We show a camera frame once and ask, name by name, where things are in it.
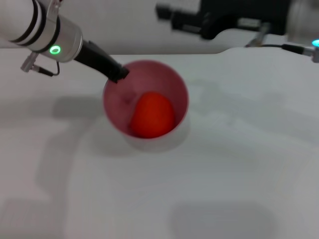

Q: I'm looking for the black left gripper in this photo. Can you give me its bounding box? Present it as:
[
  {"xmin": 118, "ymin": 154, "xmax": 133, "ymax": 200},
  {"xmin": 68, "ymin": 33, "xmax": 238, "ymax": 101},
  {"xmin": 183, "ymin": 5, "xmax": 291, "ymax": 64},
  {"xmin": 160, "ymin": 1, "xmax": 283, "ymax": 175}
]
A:
[{"xmin": 74, "ymin": 39, "xmax": 131, "ymax": 84}]

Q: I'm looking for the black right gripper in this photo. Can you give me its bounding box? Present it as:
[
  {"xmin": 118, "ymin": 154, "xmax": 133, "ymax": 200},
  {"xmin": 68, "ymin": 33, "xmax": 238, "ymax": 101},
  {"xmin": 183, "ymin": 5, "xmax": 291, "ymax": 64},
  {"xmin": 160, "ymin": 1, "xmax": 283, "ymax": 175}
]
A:
[{"xmin": 155, "ymin": 0, "xmax": 288, "ymax": 41}]

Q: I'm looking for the pink plastic bowl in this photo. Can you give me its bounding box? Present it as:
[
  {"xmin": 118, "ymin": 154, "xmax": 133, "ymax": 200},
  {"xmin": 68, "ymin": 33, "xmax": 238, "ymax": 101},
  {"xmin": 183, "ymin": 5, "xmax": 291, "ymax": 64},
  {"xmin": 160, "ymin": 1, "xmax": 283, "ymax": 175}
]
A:
[{"xmin": 102, "ymin": 59, "xmax": 190, "ymax": 153}]

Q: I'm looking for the soft orange toy fruit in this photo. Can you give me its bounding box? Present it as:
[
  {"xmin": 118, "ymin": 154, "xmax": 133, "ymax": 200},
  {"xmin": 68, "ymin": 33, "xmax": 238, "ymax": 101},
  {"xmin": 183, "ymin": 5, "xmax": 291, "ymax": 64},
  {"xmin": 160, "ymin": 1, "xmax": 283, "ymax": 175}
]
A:
[{"xmin": 130, "ymin": 92, "xmax": 175, "ymax": 139}]

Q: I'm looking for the grey left wrist cable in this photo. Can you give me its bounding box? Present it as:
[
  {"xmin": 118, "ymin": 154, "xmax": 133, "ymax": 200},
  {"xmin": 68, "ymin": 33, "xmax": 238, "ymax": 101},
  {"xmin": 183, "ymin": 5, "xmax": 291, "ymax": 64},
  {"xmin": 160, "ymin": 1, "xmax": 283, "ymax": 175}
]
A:
[{"xmin": 20, "ymin": 51, "xmax": 61, "ymax": 77}]

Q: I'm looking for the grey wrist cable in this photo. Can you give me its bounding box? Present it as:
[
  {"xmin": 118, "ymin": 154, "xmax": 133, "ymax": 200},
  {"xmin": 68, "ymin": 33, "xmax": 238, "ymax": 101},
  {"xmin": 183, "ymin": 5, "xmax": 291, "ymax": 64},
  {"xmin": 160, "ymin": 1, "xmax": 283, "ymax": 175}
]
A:
[
  {"xmin": 20, "ymin": 51, "xmax": 61, "ymax": 77},
  {"xmin": 245, "ymin": 22, "xmax": 315, "ymax": 54}
]

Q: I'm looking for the grey right wrist cable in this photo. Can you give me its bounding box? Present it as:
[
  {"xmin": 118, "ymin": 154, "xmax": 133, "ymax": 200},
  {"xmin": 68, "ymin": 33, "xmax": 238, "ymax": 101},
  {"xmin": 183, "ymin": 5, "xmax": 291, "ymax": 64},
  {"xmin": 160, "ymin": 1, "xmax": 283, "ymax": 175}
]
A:
[{"xmin": 245, "ymin": 22, "xmax": 315, "ymax": 54}]

